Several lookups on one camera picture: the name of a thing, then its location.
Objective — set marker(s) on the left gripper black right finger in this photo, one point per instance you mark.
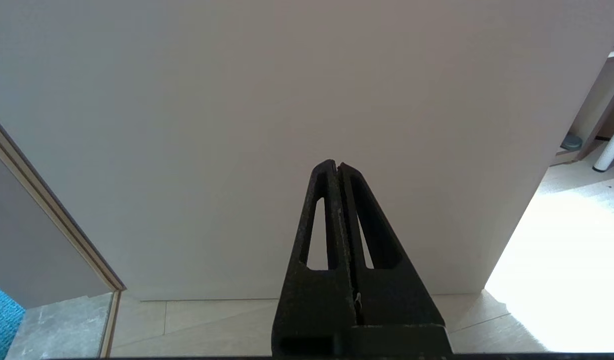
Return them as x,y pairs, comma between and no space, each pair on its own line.
397,310

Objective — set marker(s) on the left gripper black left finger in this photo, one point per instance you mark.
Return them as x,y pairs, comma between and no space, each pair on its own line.
312,310

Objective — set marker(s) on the white room door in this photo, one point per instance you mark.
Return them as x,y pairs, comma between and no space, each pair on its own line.
286,100

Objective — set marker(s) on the black slipper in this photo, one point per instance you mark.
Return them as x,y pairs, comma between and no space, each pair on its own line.
571,143

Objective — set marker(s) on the white table with round legs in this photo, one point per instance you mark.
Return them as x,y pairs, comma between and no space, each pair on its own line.
612,147

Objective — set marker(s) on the cream bench shelf cabinet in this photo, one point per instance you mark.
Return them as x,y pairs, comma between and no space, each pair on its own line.
602,95

